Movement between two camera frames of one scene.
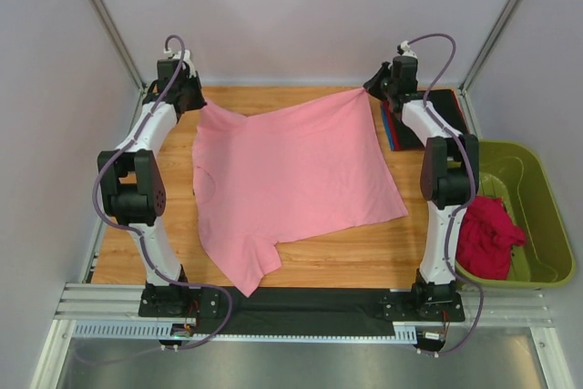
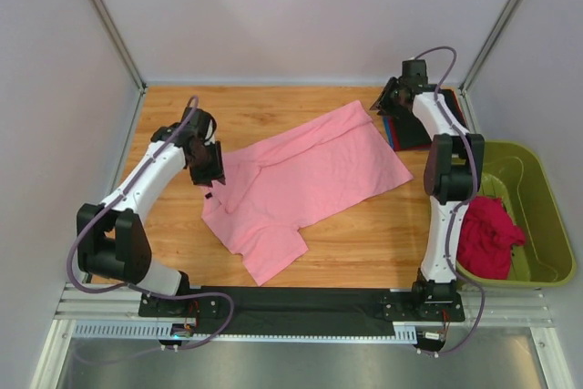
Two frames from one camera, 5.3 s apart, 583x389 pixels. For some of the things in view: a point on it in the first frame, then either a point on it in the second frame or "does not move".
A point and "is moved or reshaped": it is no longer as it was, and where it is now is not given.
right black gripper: x=376 y=80 → x=388 y=96
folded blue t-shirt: x=386 y=124 does not move
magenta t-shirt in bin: x=487 y=237 does not move
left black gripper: x=192 y=97 → x=207 y=167
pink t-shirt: x=295 y=173 is moved or reshaped
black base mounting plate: x=301 y=312 does not move
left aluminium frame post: x=107 y=19 does not move
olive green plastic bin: x=516 y=173 does not move
